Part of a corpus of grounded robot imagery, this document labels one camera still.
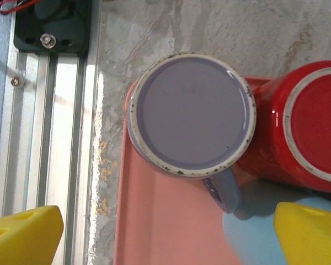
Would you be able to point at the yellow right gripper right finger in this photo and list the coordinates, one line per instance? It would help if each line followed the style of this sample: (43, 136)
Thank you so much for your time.
(311, 237)

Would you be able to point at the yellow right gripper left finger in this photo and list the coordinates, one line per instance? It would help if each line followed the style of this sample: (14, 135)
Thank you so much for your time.
(22, 237)

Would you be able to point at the light blue mug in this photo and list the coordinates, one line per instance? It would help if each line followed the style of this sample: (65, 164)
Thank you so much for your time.
(251, 237)

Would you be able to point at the red mug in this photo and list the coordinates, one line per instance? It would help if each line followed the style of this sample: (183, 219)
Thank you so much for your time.
(314, 118)

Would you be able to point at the purple mug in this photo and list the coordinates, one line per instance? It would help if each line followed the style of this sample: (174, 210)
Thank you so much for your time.
(193, 110)

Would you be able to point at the pink plastic tray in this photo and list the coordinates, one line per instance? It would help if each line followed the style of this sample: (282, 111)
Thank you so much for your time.
(168, 220)

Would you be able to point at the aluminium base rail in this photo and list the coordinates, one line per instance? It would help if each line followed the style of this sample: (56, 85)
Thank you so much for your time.
(66, 138)

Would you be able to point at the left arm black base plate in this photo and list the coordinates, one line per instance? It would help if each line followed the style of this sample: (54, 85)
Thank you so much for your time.
(80, 33)

